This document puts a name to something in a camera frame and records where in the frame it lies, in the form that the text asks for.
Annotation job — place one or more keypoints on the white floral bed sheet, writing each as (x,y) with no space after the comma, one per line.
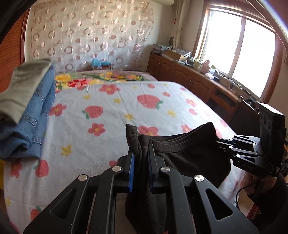
(85,134)

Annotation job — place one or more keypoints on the folded olive grey garment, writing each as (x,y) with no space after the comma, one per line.
(24,81)

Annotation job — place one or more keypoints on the cardboard box on cabinet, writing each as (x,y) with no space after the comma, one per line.
(173,55)

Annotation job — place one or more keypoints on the blue item on box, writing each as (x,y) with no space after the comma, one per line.
(100,65)

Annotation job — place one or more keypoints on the black pants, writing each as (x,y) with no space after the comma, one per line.
(190,154)

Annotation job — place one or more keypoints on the folded blue jeans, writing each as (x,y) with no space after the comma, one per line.
(25,139)

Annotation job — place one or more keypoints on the beige side window curtain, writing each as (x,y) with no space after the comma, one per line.
(182,7)

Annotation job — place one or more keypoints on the person's right hand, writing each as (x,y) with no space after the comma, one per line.
(255,185)

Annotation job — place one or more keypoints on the wooden framed window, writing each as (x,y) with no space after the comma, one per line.
(242,45)

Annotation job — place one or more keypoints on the sheer circle pattern curtain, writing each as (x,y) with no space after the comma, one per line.
(74,33)

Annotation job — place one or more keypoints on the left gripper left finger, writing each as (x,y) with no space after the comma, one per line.
(120,176)

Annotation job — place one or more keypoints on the white wall air conditioner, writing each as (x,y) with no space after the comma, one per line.
(164,2)

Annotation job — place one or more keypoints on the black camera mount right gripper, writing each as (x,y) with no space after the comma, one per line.
(272,131)

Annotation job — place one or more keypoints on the wooden low cabinet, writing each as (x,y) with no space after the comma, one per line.
(217,97)

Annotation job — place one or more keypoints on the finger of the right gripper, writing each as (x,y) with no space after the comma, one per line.
(232,151)
(239,139)

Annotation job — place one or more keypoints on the pink floral blanket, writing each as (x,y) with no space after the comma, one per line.
(80,80)

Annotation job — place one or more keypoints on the black sleeve right forearm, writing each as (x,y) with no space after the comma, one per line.
(273,208)

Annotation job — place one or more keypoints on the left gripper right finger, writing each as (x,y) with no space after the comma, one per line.
(162,179)

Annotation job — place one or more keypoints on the pink bottle on cabinet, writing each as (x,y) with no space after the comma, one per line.
(205,67)

